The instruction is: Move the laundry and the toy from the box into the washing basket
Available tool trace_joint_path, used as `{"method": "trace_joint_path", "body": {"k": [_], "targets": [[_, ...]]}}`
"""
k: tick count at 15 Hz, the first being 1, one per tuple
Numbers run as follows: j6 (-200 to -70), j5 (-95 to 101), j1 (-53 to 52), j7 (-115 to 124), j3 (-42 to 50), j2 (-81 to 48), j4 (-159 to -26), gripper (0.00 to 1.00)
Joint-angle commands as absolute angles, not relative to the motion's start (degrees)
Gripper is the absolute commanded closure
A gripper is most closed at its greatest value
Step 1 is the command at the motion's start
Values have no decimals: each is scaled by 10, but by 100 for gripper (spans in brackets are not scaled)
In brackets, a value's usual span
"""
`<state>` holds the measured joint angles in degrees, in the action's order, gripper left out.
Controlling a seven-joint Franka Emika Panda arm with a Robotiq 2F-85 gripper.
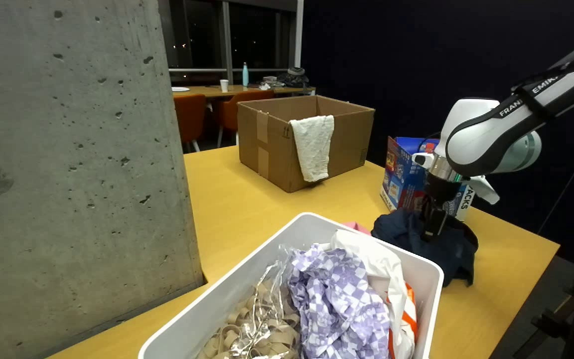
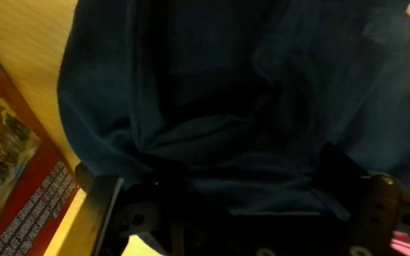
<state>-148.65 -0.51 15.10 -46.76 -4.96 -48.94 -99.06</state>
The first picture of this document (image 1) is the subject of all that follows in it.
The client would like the orange fabric item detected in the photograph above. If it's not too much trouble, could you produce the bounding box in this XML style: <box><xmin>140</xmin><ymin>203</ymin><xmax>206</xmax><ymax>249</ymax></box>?
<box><xmin>386</xmin><ymin>285</ymin><xmax>423</xmax><ymax>359</ymax></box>

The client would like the orange chair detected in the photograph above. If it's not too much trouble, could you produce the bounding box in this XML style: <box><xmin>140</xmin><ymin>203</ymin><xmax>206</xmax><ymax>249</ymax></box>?
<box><xmin>174</xmin><ymin>93</ymin><xmax>210</xmax><ymax>153</ymax></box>
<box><xmin>216</xmin><ymin>89</ymin><xmax>276</xmax><ymax>147</ymax></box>

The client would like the silver wrist camera bar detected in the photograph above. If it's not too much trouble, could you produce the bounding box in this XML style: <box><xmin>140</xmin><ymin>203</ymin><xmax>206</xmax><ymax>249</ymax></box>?
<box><xmin>411</xmin><ymin>149</ymin><xmax>503</xmax><ymax>207</ymax></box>

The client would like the brown cardboard box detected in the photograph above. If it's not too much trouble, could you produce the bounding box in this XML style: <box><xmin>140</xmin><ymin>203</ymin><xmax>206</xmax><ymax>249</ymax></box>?
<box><xmin>236</xmin><ymin>93</ymin><xmax>378</xmax><ymax>195</ymax></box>

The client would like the white window frame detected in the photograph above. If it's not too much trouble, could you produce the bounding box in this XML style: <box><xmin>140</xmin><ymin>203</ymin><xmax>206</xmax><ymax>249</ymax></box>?
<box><xmin>160</xmin><ymin>0</ymin><xmax>308</xmax><ymax>75</ymax></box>

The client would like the purple checkered cloth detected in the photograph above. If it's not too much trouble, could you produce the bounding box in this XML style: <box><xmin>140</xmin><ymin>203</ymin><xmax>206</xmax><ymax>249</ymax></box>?
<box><xmin>286</xmin><ymin>235</ymin><xmax>395</xmax><ymax>359</ymax></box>

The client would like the concrete pillar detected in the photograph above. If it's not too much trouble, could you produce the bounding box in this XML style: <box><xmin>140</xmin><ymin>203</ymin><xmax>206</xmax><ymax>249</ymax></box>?
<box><xmin>0</xmin><ymin>0</ymin><xmax>208</xmax><ymax>359</ymax></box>

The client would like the white plastic washing basket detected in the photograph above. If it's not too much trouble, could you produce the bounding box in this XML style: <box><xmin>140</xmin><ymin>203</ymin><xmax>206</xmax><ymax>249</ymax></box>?
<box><xmin>136</xmin><ymin>211</ymin><xmax>447</xmax><ymax>359</ymax></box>

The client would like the navy blue cloth garment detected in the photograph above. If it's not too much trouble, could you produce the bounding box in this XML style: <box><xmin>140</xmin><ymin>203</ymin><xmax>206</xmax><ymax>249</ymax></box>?
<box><xmin>372</xmin><ymin>207</ymin><xmax>481</xmax><ymax>287</ymax></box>

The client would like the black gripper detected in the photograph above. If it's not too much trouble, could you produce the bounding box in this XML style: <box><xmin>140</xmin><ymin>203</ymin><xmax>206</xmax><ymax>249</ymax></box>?
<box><xmin>421</xmin><ymin>173</ymin><xmax>467</xmax><ymax>243</ymax></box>

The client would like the grey bag pile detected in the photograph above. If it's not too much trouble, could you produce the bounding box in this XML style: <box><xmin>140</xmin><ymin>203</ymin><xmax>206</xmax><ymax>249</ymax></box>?
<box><xmin>260</xmin><ymin>65</ymin><xmax>314</xmax><ymax>89</ymax></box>

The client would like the crumpled tan plastic bag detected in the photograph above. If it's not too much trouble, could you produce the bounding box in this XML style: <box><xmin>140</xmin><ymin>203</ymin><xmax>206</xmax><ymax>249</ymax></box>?
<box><xmin>196</xmin><ymin>261</ymin><xmax>304</xmax><ymax>359</ymax></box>

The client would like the blue printed cardboard box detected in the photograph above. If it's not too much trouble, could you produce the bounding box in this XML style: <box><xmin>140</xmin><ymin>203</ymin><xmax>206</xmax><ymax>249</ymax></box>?
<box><xmin>380</xmin><ymin>133</ymin><xmax>479</xmax><ymax>219</ymax></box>

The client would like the long wooden desk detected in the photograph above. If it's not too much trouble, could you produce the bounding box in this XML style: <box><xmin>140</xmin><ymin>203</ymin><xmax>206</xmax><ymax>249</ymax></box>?
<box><xmin>170</xmin><ymin>83</ymin><xmax>318</xmax><ymax>101</ymax></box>

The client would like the white cloth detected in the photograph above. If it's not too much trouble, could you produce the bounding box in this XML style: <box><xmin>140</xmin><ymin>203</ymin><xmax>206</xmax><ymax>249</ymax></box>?
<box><xmin>336</xmin><ymin>225</ymin><xmax>419</xmax><ymax>359</ymax></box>

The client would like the white towel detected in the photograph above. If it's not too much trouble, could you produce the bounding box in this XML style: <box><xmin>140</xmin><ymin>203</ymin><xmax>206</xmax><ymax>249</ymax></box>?
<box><xmin>290</xmin><ymin>113</ymin><xmax>338</xmax><ymax>185</ymax></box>

